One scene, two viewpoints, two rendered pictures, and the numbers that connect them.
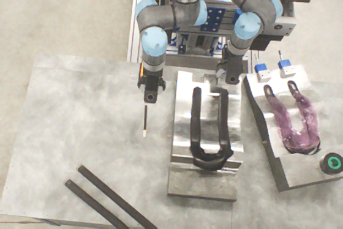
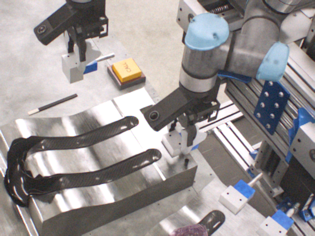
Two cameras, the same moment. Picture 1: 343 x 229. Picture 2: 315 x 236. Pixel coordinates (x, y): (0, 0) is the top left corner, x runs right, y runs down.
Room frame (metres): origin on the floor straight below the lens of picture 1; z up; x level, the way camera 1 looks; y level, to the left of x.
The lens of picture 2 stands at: (0.23, -0.85, 1.92)
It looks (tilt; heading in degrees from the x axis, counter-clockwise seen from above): 51 degrees down; 55
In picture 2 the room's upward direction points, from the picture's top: 9 degrees clockwise
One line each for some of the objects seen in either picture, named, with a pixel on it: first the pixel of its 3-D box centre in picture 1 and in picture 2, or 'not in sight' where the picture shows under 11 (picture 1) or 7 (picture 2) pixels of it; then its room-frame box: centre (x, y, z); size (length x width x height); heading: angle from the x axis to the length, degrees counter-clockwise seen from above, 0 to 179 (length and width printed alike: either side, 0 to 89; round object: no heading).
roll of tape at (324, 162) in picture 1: (332, 163); not in sight; (0.40, -0.66, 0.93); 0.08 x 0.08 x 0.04
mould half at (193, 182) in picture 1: (206, 133); (73, 167); (0.48, -0.20, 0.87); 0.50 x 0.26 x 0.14; 1
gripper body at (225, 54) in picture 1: (233, 54); (195, 98); (0.74, -0.26, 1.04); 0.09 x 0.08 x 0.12; 1
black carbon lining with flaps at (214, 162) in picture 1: (211, 125); (81, 155); (0.50, -0.21, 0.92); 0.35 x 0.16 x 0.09; 1
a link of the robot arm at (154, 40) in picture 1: (154, 45); not in sight; (0.61, 0.03, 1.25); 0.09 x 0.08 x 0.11; 17
